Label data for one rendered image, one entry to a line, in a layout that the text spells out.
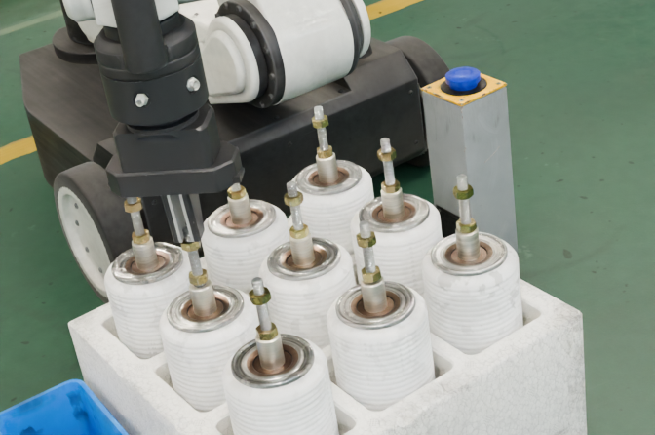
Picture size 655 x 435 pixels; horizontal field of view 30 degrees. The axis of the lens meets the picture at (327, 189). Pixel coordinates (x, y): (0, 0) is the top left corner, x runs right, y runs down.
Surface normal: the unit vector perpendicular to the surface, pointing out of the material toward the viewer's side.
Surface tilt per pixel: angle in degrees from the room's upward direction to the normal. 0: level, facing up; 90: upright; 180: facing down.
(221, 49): 90
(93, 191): 25
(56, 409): 88
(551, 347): 90
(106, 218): 49
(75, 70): 0
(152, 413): 90
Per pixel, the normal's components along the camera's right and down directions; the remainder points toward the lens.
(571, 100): -0.14, -0.87
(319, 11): 0.37, -0.23
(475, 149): 0.59, 0.33
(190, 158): -0.12, 0.50
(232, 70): -0.82, 0.37
